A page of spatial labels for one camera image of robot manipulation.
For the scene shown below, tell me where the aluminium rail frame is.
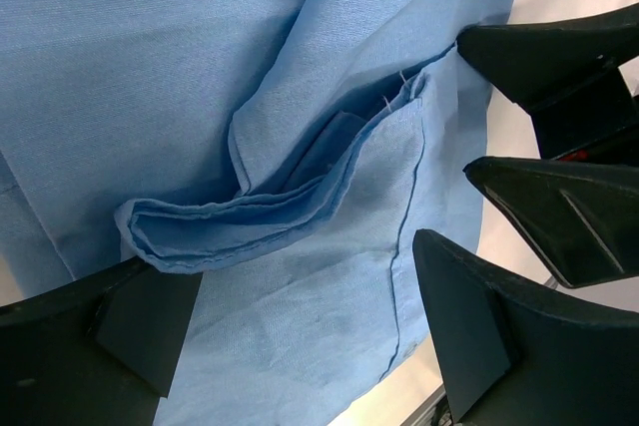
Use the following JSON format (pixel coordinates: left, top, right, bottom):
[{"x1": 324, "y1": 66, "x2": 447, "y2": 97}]
[{"x1": 400, "y1": 384, "x2": 454, "y2": 426}]

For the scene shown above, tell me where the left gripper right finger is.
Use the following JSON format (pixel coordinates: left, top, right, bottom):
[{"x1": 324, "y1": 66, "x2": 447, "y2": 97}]
[{"x1": 412, "y1": 229, "x2": 638, "y2": 425}]

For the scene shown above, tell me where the light blue long sleeve shirt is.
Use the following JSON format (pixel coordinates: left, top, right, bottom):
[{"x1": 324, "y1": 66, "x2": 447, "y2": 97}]
[{"x1": 1, "y1": 0, "x2": 513, "y2": 425}]

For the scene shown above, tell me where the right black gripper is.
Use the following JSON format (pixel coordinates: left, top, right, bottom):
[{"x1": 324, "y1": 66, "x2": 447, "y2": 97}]
[{"x1": 456, "y1": 4, "x2": 638, "y2": 288}]

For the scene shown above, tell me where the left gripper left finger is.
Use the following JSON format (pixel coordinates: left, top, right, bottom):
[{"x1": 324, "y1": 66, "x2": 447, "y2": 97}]
[{"x1": 1, "y1": 258, "x2": 202, "y2": 425}]

